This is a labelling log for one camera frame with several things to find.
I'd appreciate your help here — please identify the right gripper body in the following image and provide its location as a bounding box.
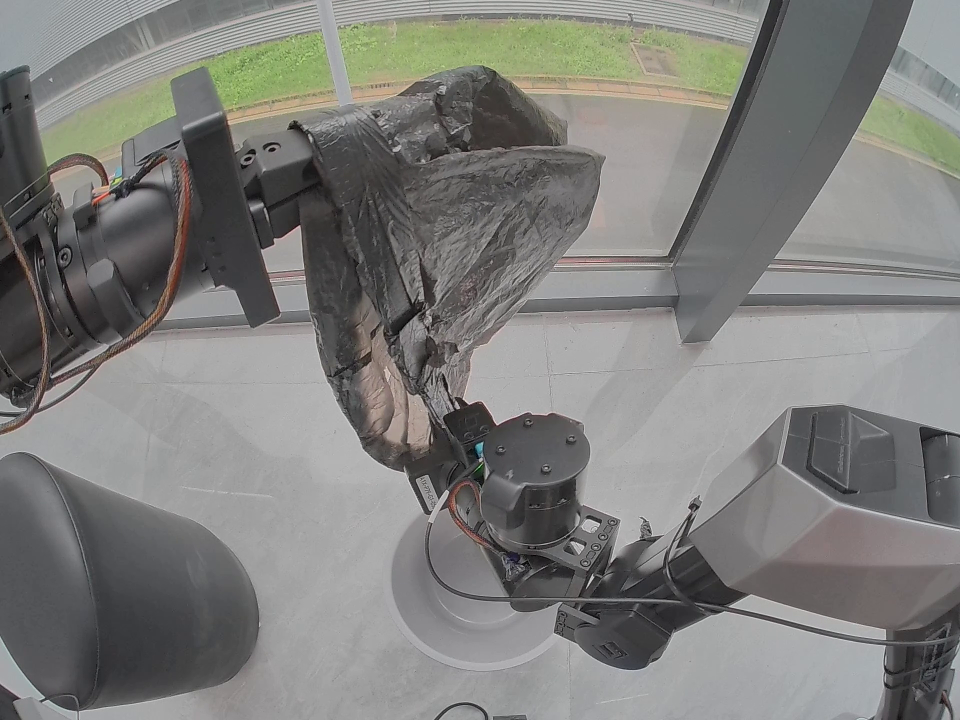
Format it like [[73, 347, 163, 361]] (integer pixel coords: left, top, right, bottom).
[[403, 458, 483, 525]]

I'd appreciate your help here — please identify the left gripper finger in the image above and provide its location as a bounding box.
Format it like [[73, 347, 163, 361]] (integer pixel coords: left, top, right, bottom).
[[251, 190, 310, 244], [232, 128, 320, 204]]

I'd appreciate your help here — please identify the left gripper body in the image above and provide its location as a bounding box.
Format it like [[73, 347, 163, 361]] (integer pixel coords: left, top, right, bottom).
[[52, 68, 280, 351]]

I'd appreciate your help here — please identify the black plastic bag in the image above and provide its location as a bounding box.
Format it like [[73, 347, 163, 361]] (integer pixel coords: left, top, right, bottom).
[[288, 64, 607, 478]]

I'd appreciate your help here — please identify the white trash bin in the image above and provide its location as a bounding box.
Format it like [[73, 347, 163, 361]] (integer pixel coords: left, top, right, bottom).
[[388, 510, 562, 667]]

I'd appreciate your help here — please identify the dark grey round chair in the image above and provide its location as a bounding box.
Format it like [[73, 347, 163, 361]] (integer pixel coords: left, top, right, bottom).
[[0, 452, 261, 712]]

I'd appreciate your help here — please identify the window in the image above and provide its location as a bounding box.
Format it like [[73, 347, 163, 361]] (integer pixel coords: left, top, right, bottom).
[[0, 0, 960, 347]]

